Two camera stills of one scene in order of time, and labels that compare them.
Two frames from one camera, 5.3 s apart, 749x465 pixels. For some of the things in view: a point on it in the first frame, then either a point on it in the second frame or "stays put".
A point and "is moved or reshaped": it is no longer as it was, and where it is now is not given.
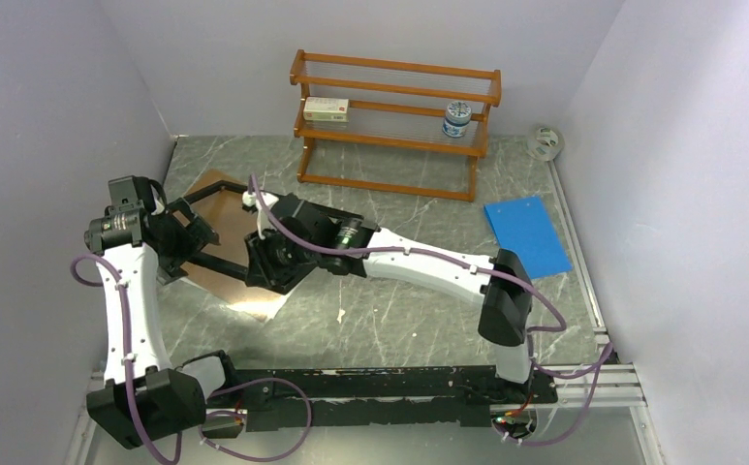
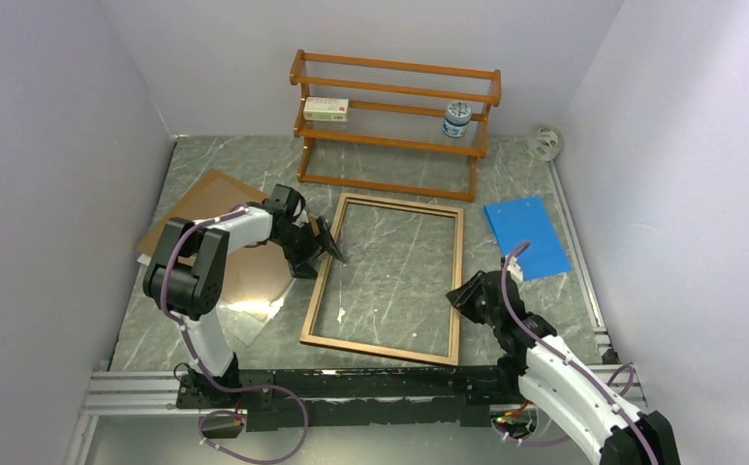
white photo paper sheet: (265, 309) is moved or reshaped
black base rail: (287, 397) stays put
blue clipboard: (523, 226) stays put
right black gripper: (263, 270) to (463, 297)
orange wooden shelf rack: (383, 103) stays put
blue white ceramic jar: (457, 117) stays put
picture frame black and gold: (211, 262) to (457, 213)
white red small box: (327, 108) stays put
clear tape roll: (545, 142) stays put
